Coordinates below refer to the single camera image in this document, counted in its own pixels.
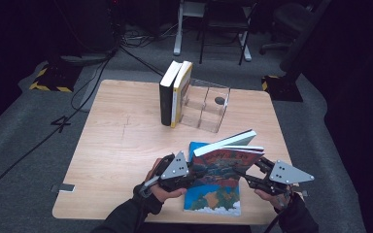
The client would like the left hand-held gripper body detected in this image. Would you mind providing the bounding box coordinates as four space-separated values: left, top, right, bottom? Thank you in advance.
154 150 192 192

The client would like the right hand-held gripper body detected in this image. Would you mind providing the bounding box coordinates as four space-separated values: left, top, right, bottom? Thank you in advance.
247 159 315 197

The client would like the thick blue book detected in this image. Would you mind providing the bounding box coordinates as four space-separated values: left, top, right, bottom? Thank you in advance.
184 141 242 217

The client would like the red illustrated book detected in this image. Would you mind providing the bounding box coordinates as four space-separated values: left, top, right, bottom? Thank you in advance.
189 129 266 188

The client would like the clear acrylic book rack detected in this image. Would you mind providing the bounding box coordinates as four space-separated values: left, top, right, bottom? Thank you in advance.
178 77 231 134

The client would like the black book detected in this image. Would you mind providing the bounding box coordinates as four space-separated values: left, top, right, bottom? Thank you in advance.
158 60 184 127

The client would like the yellow book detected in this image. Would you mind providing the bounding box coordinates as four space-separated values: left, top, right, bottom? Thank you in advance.
170 60 194 129

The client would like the person's right hand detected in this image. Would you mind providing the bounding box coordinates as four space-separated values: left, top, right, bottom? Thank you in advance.
254 188 293 212

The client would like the person's left hand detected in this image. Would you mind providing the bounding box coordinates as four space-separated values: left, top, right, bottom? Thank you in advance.
145 157 188 204

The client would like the grey tape strip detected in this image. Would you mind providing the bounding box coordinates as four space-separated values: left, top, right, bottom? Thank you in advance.
50 183 76 194

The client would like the black stand with striped base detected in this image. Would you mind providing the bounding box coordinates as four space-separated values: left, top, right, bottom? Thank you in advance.
261 0 333 103

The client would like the yellow-black striped stand base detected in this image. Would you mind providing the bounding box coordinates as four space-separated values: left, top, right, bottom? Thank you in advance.
28 62 83 93

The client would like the black office chair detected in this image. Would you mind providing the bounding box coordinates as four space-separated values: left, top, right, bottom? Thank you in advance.
259 1 309 56

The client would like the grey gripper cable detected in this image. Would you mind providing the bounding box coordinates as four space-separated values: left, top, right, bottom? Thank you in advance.
139 176 160 199

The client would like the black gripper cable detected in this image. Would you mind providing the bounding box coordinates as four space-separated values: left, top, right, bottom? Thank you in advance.
263 207 288 233

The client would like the short black floor cable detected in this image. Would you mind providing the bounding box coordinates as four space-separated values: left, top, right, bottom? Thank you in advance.
119 45 164 77

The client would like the black chair frame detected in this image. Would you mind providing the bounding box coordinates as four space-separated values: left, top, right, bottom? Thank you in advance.
198 0 252 66

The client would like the white desk frame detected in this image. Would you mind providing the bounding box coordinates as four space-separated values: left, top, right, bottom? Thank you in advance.
173 0 254 62

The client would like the long black floor cable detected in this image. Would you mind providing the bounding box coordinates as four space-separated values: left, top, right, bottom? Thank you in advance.
0 48 120 205

